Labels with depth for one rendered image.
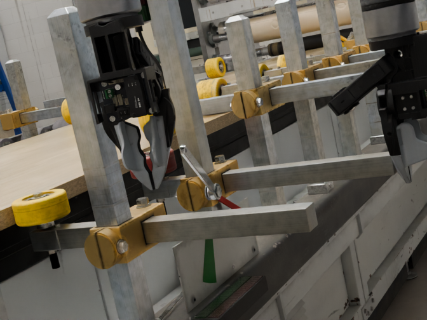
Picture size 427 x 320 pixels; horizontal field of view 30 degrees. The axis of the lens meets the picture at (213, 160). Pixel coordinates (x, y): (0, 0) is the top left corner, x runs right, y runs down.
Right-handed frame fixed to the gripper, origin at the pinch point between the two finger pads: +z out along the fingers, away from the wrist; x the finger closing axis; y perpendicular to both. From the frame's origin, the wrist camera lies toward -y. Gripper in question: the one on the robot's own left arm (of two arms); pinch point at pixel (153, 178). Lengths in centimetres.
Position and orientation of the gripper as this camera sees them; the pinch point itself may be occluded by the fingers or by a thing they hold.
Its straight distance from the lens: 100.4
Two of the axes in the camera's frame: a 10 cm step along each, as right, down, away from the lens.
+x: 9.7, -1.9, -1.4
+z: 2.1, 9.7, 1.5
